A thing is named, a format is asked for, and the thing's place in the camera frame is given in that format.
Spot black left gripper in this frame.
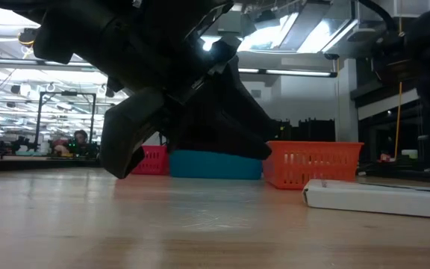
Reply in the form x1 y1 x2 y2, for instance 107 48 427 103
87 0 280 179

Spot blue plastic bin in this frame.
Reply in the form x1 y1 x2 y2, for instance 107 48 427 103
169 149 264 181

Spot red slotted plastic basket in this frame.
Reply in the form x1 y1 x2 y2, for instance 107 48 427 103
131 144 170 176

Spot orange slotted plastic basket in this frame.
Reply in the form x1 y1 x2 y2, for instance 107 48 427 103
262 140 365 191

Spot person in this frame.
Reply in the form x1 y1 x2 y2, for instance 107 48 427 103
72 129 90 150

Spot white box with black print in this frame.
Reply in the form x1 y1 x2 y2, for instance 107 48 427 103
302 179 430 220

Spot dark background work table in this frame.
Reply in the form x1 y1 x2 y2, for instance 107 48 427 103
0 153 102 173

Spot black frame stand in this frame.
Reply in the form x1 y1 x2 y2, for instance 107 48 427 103
34 90 97 146

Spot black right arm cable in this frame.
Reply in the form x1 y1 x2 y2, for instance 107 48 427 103
356 0 398 33

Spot ceiling device with yellow cable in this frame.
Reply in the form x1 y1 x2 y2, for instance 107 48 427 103
17 28 39 48

